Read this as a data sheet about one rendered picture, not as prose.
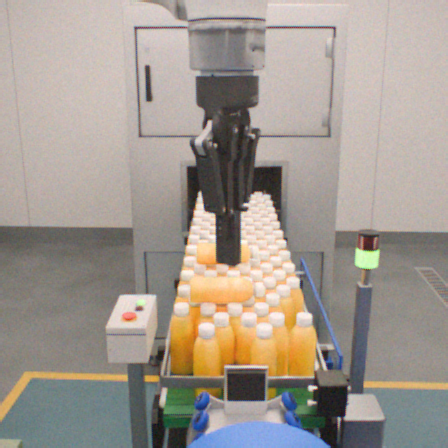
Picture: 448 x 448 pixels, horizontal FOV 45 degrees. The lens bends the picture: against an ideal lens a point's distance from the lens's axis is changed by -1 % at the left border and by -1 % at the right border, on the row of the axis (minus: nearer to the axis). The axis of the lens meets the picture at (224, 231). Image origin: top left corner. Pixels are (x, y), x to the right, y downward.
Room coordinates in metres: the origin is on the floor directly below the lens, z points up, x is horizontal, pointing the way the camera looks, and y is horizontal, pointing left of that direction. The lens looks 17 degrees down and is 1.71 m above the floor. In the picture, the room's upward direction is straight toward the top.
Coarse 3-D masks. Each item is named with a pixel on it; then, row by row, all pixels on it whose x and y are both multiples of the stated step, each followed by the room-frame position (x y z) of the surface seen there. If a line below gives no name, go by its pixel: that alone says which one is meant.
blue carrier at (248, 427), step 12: (216, 432) 0.64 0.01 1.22; (228, 432) 0.63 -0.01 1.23; (240, 432) 0.62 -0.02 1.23; (252, 432) 0.62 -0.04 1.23; (264, 432) 0.62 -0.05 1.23; (276, 432) 0.62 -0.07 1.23; (288, 432) 0.62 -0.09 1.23; (300, 432) 0.63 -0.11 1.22; (192, 444) 0.64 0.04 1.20; (204, 444) 0.62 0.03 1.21; (216, 444) 0.61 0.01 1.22; (228, 444) 0.60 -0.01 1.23; (240, 444) 0.60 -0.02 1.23; (252, 444) 0.59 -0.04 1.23; (264, 444) 0.59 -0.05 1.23; (276, 444) 0.59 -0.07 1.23; (288, 444) 0.60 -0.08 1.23; (300, 444) 0.61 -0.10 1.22; (312, 444) 0.62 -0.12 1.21; (324, 444) 0.63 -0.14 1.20
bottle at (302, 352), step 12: (300, 324) 1.25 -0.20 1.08; (300, 336) 1.24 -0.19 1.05; (312, 336) 1.24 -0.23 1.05; (300, 348) 1.23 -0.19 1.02; (312, 348) 1.24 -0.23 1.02; (300, 360) 1.23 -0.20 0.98; (312, 360) 1.24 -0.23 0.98; (288, 372) 1.27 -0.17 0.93; (300, 372) 1.23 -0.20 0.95; (312, 372) 1.24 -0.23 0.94
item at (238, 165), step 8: (240, 128) 0.66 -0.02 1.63; (248, 128) 0.67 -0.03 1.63; (240, 136) 0.66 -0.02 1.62; (240, 144) 0.66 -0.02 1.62; (240, 152) 0.66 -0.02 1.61; (240, 160) 0.67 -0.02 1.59; (240, 168) 0.67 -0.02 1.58; (240, 176) 0.67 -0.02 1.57; (240, 184) 0.67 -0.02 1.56; (240, 192) 0.67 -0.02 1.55; (240, 200) 0.67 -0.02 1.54; (240, 208) 0.66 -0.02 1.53
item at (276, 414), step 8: (216, 400) 1.11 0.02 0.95; (272, 400) 1.11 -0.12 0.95; (280, 400) 1.11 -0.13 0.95; (216, 408) 1.11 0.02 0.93; (272, 408) 1.11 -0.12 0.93; (280, 408) 1.11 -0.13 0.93; (192, 416) 1.11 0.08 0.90; (216, 416) 1.08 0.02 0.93; (224, 416) 1.08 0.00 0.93; (232, 416) 1.08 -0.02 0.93; (240, 416) 1.08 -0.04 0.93; (248, 416) 1.08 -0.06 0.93; (256, 416) 1.08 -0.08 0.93; (264, 416) 1.08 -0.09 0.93; (272, 416) 1.08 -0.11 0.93; (280, 416) 1.08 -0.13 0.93; (216, 424) 1.05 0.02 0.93; (224, 424) 1.05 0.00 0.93; (232, 424) 1.05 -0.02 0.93; (208, 432) 1.02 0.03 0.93
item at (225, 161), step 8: (232, 128) 0.64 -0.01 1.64; (232, 136) 0.64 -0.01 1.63; (232, 144) 0.64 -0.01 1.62; (232, 152) 0.64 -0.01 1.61; (224, 160) 0.64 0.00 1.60; (232, 160) 0.64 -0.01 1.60; (224, 168) 0.64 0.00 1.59; (232, 168) 0.65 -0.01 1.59; (224, 176) 0.64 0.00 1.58; (232, 176) 0.65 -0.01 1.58; (224, 184) 0.64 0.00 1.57; (232, 184) 0.65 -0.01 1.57; (224, 192) 0.65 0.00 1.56; (232, 192) 0.65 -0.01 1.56; (224, 200) 0.65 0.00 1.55; (232, 200) 0.65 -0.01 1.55; (232, 208) 0.65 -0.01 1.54
